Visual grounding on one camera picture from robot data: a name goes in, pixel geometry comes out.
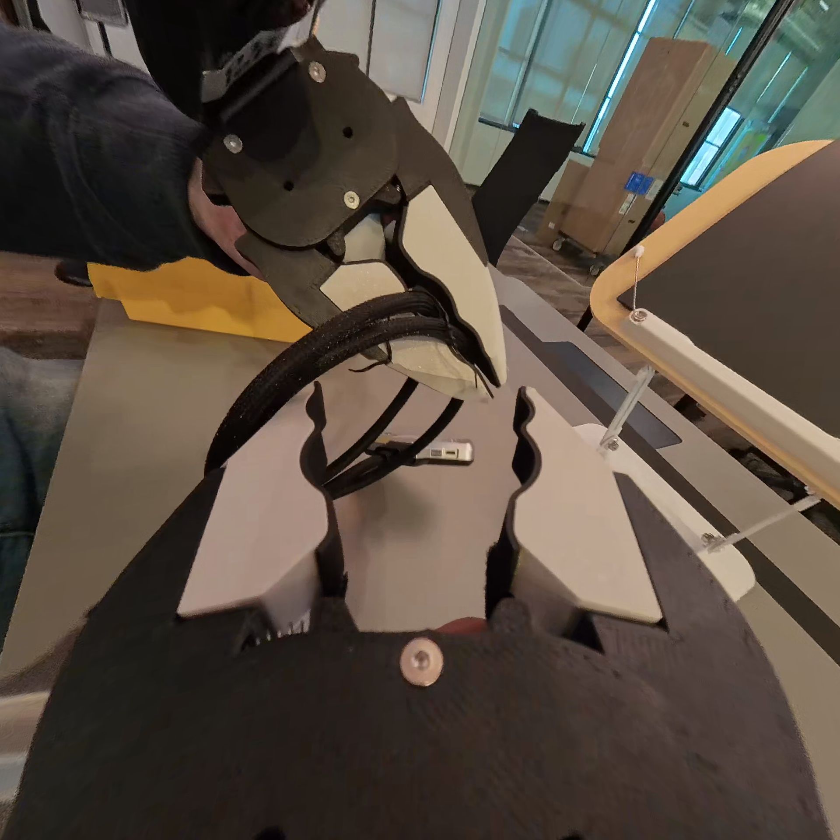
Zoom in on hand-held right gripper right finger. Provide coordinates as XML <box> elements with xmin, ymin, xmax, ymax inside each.
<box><xmin>484</xmin><ymin>386</ymin><xmax>665</xmax><ymax>624</ymax></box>

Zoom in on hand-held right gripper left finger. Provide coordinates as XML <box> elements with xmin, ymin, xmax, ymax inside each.
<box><xmin>175</xmin><ymin>382</ymin><xmax>349</xmax><ymax>632</ymax></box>

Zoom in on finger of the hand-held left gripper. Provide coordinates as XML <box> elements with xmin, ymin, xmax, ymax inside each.
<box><xmin>320</xmin><ymin>260</ymin><xmax>496</xmax><ymax>401</ymax></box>
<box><xmin>399</xmin><ymin>184</ymin><xmax>508</xmax><ymax>388</ymax></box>

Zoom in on black braided hdmi cable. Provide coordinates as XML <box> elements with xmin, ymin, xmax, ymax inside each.
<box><xmin>205</xmin><ymin>292</ymin><xmax>475</xmax><ymax>500</ymax></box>

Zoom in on person's left forearm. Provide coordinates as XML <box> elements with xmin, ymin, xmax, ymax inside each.
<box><xmin>0</xmin><ymin>23</ymin><xmax>211</xmax><ymax>271</ymax></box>

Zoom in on white port bar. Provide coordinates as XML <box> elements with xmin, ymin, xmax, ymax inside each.
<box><xmin>626</xmin><ymin>308</ymin><xmax>840</xmax><ymax>480</ymax></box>

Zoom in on person's left hand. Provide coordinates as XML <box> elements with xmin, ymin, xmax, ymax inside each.
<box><xmin>187</xmin><ymin>161</ymin><xmax>260</xmax><ymax>277</ymax></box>

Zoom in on black office chair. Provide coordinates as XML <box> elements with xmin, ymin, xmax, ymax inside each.
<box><xmin>472</xmin><ymin>108</ymin><xmax>586</xmax><ymax>266</ymax></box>

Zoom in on wheeled dolly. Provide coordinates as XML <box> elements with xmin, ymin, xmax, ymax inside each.
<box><xmin>551</xmin><ymin>233</ymin><xmax>614</xmax><ymax>277</ymax></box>

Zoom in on white metal stand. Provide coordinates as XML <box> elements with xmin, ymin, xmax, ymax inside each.
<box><xmin>571</xmin><ymin>364</ymin><xmax>821</xmax><ymax>601</ymax></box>

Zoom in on yellow bin with cardboard divider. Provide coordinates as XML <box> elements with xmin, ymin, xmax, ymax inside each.
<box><xmin>87</xmin><ymin>256</ymin><xmax>312</xmax><ymax>343</ymax></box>

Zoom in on stacked cardboard boxes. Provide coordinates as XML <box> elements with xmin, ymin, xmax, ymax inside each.
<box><xmin>535</xmin><ymin>36</ymin><xmax>739</xmax><ymax>257</ymax></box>

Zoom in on person's blue jeans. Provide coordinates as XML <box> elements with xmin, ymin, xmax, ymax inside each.
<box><xmin>0</xmin><ymin>348</ymin><xmax>83</xmax><ymax>644</ymax></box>

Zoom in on monitor on white stand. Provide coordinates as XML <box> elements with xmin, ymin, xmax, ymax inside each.
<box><xmin>589</xmin><ymin>139</ymin><xmax>840</xmax><ymax>509</ymax></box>

